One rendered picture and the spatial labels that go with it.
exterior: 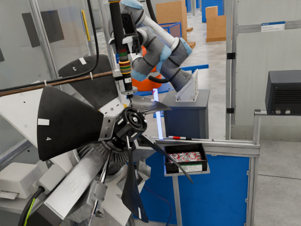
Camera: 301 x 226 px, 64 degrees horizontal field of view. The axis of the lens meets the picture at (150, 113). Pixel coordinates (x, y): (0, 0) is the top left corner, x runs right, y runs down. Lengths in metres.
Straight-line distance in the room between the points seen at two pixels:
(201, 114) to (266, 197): 1.10
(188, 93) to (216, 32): 8.56
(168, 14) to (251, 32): 6.40
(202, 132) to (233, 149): 0.29
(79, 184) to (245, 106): 2.33
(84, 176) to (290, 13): 2.34
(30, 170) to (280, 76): 1.26
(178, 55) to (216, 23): 8.52
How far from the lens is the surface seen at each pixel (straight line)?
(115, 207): 1.06
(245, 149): 1.44
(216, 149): 1.45
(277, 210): 2.32
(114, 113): 0.98
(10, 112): 1.05
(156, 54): 1.16
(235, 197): 1.68
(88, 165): 0.91
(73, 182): 0.85
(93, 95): 1.01
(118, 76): 0.96
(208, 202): 1.73
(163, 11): 8.98
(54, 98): 0.79
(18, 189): 1.31
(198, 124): 1.61
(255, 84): 2.82
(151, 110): 1.11
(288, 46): 2.76
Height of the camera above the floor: 1.62
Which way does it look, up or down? 24 degrees down
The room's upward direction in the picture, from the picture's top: 8 degrees counter-clockwise
